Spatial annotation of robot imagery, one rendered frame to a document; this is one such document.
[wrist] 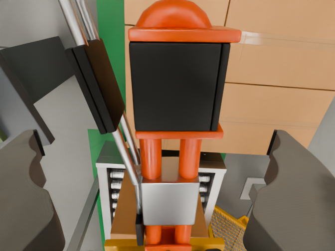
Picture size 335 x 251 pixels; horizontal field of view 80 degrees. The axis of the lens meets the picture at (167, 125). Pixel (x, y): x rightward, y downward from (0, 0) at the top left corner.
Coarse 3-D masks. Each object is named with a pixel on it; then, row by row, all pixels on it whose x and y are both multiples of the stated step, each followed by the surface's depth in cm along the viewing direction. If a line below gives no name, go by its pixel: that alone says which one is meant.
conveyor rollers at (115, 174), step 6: (114, 174) 117; (120, 174) 118; (198, 174) 122; (204, 174) 122; (204, 180) 121; (114, 186) 122; (120, 186) 122; (204, 186) 126; (114, 192) 127; (204, 192) 127; (114, 198) 127; (114, 204) 131; (114, 210) 137
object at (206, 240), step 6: (192, 240) 49; (198, 240) 49; (204, 240) 49; (210, 240) 49; (216, 240) 49; (222, 240) 49; (192, 246) 48; (198, 246) 48; (204, 246) 48; (210, 246) 48; (216, 246) 48; (222, 246) 48
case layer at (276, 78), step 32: (128, 0) 75; (192, 0) 76; (224, 0) 76; (256, 0) 76; (288, 0) 77; (320, 0) 77; (256, 32) 82; (288, 32) 82; (320, 32) 83; (128, 64) 87; (256, 64) 88; (288, 64) 89; (320, 64) 89; (128, 96) 94; (224, 96) 95; (256, 96) 96; (288, 96) 96; (320, 96) 97; (224, 128) 104; (256, 128) 105; (288, 128) 105
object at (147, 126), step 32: (128, 32) 13; (160, 32) 13; (192, 32) 13; (224, 32) 13; (160, 64) 14; (192, 64) 14; (224, 64) 14; (160, 96) 15; (192, 96) 15; (160, 128) 16; (192, 128) 16
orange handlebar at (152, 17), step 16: (160, 0) 14; (176, 0) 14; (144, 16) 14; (160, 16) 14; (176, 16) 14; (192, 16) 14; (144, 144) 19; (160, 144) 19; (192, 144) 19; (144, 160) 20; (160, 160) 20; (192, 160) 20; (144, 176) 21; (192, 176) 21; (160, 240) 27; (176, 240) 27
